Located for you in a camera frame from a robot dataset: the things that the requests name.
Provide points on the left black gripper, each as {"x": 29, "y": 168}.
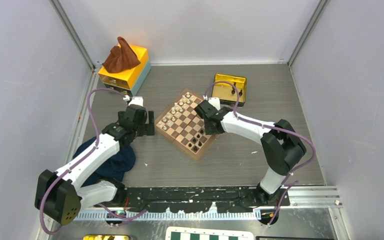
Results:
{"x": 147, "y": 128}

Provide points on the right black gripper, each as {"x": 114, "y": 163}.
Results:
{"x": 209, "y": 132}

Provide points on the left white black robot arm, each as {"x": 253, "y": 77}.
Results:
{"x": 61, "y": 194}

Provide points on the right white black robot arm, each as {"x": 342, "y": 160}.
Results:
{"x": 282, "y": 147}

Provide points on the black chess piece cluster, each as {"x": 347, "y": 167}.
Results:
{"x": 197, "y": 142}

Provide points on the wooden chess board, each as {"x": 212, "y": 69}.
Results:
{"x": 181, "y": 140}

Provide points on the white chess piece row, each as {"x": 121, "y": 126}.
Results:
{"x": 181, "y": 116}

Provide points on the green white chess mat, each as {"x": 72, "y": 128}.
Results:
{"x": 188, "y": 233}

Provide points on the gold metal tray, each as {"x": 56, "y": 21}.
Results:
{"x": 226, "y": 93}

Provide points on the dark blue cloth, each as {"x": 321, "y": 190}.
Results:
{"x": 104, "y": 166}

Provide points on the yellow storage box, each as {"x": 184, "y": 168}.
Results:
{"x": 128, "y": 81}

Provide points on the brown cloth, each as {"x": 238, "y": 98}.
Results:
{"x": 121, "y": 58}

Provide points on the gold tin at bottom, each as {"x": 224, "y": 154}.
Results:
{"x": 106, "y": 237}

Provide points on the black mounting base plate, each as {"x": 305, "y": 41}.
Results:
{"x": 197, "y": 199}

